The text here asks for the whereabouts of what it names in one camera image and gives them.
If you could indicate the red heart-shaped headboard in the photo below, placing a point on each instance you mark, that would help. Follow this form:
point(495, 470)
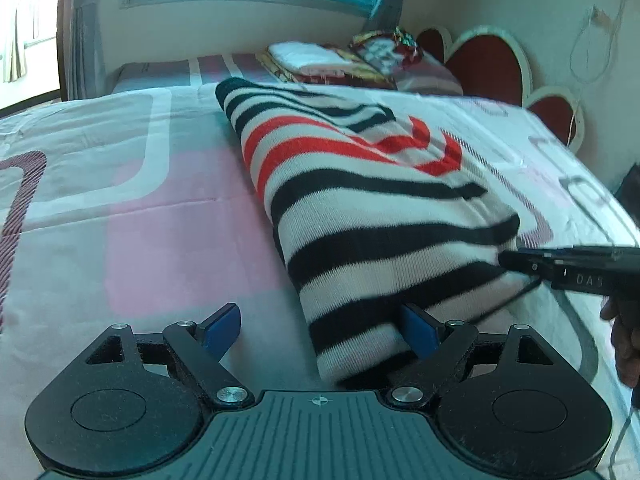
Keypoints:
point(492, 67)

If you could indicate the person's right hand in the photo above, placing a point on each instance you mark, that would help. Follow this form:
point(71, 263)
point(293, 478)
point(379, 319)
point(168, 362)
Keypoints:
point(627, 340)

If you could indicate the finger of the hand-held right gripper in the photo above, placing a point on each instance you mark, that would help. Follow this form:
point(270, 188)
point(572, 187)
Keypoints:
point(525, 261)

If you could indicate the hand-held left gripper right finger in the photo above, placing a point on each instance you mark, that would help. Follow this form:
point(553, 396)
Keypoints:
point(417, 331)

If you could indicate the pink and white pillow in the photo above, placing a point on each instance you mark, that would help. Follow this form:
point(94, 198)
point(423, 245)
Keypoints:
point(432, 80)

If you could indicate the striped knit sweater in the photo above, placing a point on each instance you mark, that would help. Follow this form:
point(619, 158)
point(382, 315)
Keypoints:
point(360, 200)

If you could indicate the pink and white bedsheet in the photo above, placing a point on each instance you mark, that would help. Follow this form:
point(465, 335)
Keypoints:
point(125, 220)

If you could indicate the grey curtain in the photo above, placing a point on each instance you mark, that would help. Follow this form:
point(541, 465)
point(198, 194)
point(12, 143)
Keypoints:
point(82, 30)

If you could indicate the yellow and red folded blanket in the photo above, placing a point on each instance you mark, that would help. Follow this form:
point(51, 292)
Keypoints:
point(330, 79)

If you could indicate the white folded towel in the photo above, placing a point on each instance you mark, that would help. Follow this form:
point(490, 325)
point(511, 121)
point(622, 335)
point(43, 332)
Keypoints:
point(310, 56)

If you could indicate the colourful printed pillow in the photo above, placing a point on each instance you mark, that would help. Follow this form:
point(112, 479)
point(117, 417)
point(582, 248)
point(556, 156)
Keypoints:
point(387, 50)

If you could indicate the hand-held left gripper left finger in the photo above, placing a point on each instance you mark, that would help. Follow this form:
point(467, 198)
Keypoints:
point(222, 331)

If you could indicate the dark object beside bed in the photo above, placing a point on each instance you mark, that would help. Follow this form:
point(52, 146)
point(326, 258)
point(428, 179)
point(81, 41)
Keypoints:
point(631, 180)

